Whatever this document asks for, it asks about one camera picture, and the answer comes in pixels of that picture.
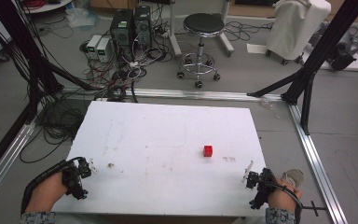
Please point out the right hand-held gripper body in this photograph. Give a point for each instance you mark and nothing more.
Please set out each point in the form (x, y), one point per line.
(262, 186)

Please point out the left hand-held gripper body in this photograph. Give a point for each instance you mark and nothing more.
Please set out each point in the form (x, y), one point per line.
(74, 180)

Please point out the red toy block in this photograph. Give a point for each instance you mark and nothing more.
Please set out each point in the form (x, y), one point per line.
(208, 151)

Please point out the person's left hand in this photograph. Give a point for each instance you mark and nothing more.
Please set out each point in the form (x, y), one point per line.
(45, 196)

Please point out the grey shoe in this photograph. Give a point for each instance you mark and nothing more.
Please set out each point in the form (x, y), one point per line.
(294, 176)

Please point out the power supply boxes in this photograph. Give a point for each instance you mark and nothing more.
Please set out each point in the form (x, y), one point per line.
(127, 71)

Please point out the white power supply unit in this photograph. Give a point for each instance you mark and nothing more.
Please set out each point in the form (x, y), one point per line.
(93, 45)
(103, 49)

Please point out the large black computer tower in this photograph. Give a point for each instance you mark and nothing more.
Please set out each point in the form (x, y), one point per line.
(122, 31)

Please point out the black floor device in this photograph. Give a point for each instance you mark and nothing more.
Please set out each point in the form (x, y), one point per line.
(343, 56)

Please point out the white covered cart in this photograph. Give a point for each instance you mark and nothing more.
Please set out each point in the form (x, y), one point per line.
(295, 28)

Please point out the clear plastic bag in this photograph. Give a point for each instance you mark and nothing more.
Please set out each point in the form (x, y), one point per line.
(80, 17)

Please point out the slim black computer tower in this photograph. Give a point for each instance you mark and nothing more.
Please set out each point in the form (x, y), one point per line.
(143, 25)

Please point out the black round stool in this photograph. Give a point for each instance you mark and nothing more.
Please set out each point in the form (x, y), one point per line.
(203, 25)

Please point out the white round table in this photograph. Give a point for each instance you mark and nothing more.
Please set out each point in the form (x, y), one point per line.
(52, 6)

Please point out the aluminium floor rail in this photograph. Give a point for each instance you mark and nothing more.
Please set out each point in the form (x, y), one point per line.
(199, 94)
(6, 161)
(317, 161)

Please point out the black frame strut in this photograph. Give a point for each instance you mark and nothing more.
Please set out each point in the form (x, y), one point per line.
(326, 46)
(18, 46)

